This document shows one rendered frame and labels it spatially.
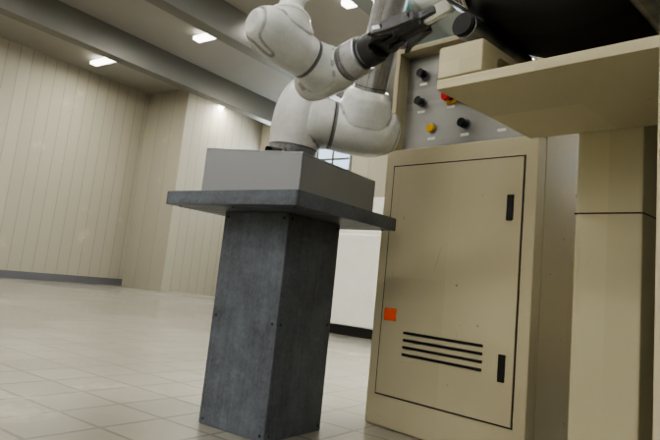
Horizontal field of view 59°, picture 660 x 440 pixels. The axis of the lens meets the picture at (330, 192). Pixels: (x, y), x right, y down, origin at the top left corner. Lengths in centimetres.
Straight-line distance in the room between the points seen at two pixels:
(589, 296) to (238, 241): 96
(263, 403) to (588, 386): 82
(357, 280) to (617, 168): 399
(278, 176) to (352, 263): 364
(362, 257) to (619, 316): 398
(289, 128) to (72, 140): 931
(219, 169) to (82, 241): 936
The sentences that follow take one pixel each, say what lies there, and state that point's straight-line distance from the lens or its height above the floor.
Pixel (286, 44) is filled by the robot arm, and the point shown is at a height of 93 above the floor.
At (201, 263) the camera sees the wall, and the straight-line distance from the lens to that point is 1119.
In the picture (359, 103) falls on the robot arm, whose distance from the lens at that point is 178.
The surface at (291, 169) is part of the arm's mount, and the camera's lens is 154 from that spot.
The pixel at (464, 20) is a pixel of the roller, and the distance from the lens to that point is 110.
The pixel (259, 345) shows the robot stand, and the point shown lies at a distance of 166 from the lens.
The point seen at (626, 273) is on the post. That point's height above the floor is 50.
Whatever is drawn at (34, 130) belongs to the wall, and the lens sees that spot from 1066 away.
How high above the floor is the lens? 43
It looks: 9 degrees up
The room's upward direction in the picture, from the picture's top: 6 degrees clockwise
